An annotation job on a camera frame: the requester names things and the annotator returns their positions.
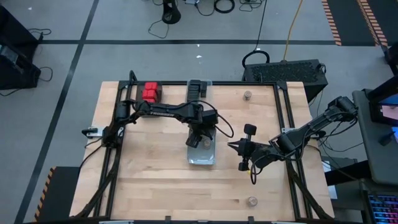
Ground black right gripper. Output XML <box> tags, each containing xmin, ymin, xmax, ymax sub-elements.
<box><xmin>228</xmin><ymin>136</ymin><xmax>277</xmax><ymax>172</ymax></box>

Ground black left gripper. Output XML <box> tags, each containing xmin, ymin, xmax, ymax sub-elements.
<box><xmin>185</xmin><ymin>119</ymin><xmax>218</xmax><ymax>149</ymax></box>

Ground white plastic storage bin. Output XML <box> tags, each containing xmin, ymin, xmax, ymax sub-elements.
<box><xmin>186</xmin><ymin>127</ymin><xmax>217</xmax><ymax>166</ymax></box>

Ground clear plastic storage bin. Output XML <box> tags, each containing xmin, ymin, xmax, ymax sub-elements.
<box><xmin>186</xmin><ymin>78</ymin><xmax>213</xmax><ymax>105</ymax></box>

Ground dark grey plastic storage bin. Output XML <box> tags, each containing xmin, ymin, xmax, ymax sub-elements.
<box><xmin>136</xmin><ymin>81</ymin><xmax>163</xmax><ymax>106</ymax></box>

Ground black perforated computer tower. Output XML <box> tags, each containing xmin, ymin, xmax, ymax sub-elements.
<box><xmin>241</xmin><ymin>58</ymin><xmax>329</xmax><ymax>103</ymax></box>

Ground black floor stand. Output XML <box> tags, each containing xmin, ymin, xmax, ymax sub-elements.
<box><xmin>161</xmin><ymin>0</ymin><xmax>182</xmax><ymax>25</ymax></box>

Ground grey desk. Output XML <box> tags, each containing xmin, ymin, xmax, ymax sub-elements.
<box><xmin>352</xmin><ymin>88</ymin><xmax>398</xmax><ymax>187</ymax></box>

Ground small black desk object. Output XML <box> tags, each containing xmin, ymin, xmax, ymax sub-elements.
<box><xmin>377</xmin><ymin>131</ymin><xmax>396</xmax><ymax>147</ymax></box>

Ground black mat hazard striped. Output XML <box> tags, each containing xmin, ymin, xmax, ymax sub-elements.
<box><xmin>321</xmin><ymin>0</ymin><xmax>389</xmax><ymax>47</ymax></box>
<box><xmin>32</xmin><ymin>166</ymin><xmax>81</xmax><ymax>223</ymax></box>

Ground computer monitor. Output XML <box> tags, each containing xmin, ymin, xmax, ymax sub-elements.
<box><xmin>368</xmin><ymin>81</ymin><xmax>398</xmax><ymax>128</ymax></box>

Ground backlit keyboard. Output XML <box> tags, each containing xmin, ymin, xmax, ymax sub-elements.
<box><xmin>368</xmin><ymin>194</ymin><xmax>398</xmax><ymax>224</ymax></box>

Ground black equipment case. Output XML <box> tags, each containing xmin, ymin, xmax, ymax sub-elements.
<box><xmin>0</xmin><ymin>43</ymin><xmax>42</xmax><ymax>91</ymax></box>
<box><xmin>0</xmin><ymin>5</ymin><xmax>40</xmax><ymax>62</ymax></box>

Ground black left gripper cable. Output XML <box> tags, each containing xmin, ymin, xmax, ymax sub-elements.
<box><xmin>198</xmin><ymin>100</ymin><xmax>235</xmax><ymax>139</ymax></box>

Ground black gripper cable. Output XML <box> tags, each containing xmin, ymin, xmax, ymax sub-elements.
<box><xmin>198</xmin><ymin>100</ymin><xmax>235</xmax><ymax>139</ymax></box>
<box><xmin>249</xmin><ymin>161</ymin><xmax>259</xmax><ymax>185</ymax></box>

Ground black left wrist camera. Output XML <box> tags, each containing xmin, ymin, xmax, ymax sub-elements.
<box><xmin>201</xmin><ymin>109</ymin><xmax>219</xmax><ymax>126</ymax></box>

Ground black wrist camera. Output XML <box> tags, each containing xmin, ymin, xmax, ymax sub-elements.
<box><xmin>201</xmin><ymin>109</ymin><xmax>219</xmax><ymax>126</ymax></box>
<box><xmin>243</xmin><ymin>123</ymin><xmax>258</xmax><ymax>141</ymax></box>

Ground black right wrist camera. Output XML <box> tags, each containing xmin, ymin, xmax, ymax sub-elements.
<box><xmin>243</xmin><ymin>123</ymin><xmax>258</xmax><ymax>141</ymax></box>

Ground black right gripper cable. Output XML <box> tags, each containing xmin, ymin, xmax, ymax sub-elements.
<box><xmin>249</xmin><ymin>161</ymin><xmax>259</xmax><ymax>185</ymax></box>

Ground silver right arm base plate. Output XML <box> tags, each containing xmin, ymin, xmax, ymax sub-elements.
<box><xmin>281</xmin><ymin>126</ymin><xmax>323</xmax><ymax>139</ymax></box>

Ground black hanging cable with loop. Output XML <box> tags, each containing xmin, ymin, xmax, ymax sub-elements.
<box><xmin>241</xmin><ymin>0</ymin><xmax>271</xmax><ymax>68</ymax></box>

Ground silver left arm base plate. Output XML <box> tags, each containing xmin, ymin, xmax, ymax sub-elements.
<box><xmin>81</xmin><ymin>126</ymin><xmax>104</xmax><ymax>138</ymax></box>

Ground thin black floor cable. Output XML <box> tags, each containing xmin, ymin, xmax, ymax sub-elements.
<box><xmin>147</xmin><ymin>19</ymin><xmax>171</xmax><ymax>40</ymax></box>

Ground yellow hanging cable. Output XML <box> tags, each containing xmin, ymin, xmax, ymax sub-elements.
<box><xmin>282</xmin><ymin>0</ymin><xmax>304</xmax><ymax>62</ymax></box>

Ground black coiled cable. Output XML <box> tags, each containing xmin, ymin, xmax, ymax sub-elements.
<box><xmin>213</xmin><ymin>0</ymin><xmax>236</xmax><ymax>14</ymax></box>

